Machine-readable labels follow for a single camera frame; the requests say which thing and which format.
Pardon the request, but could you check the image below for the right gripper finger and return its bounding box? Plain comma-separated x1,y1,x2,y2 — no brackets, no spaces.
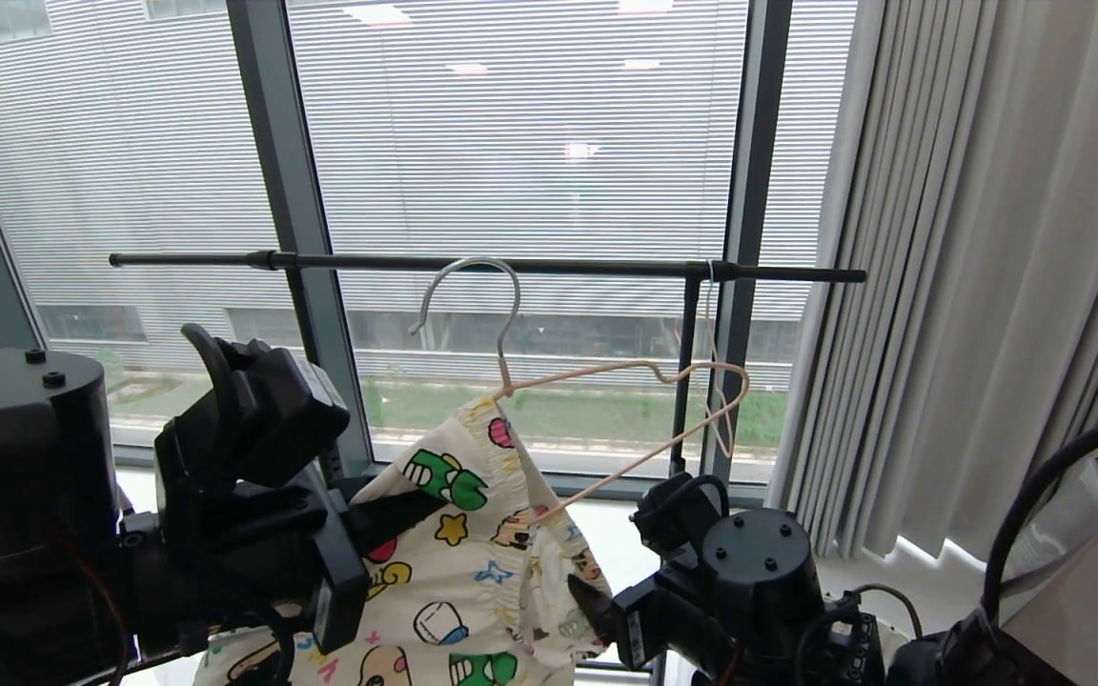
566,575,622,650

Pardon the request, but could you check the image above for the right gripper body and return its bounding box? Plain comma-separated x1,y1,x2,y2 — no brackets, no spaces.
611,569,737,686

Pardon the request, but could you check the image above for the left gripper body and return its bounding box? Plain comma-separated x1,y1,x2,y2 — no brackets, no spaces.
125,484,371,658

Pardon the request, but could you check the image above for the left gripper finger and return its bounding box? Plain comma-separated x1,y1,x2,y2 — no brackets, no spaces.
349,488,447,554

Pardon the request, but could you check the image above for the cream printed garment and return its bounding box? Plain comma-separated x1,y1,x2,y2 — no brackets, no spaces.
192,395,612,686

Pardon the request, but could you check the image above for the pink clothes hanger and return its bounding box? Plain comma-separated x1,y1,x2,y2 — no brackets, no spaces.
701,262,739,460
408,255,751,525

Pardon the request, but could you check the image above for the black clothes rack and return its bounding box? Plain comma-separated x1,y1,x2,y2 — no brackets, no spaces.
109,250,866,686

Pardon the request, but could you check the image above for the window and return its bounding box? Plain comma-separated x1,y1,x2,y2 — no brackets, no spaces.
0,0,860,501

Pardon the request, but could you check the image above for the beige curtain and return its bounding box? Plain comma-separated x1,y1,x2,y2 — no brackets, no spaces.
763,0,1098,563

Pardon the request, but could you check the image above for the black cable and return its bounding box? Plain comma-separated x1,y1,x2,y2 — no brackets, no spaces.
981,395,1098,632

